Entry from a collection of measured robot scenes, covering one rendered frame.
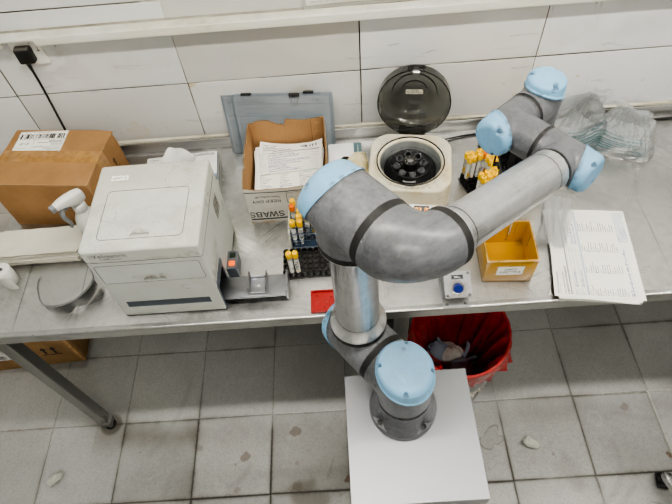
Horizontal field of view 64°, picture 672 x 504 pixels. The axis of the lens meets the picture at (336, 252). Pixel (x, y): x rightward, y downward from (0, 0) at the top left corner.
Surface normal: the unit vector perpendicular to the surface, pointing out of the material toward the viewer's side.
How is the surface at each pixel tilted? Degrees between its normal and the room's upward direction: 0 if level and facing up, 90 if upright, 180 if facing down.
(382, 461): 1
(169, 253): 90
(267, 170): 1
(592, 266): 1
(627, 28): 90
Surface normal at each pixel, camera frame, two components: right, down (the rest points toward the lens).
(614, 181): -0.06, -0.58
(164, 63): 0.04, 0.81
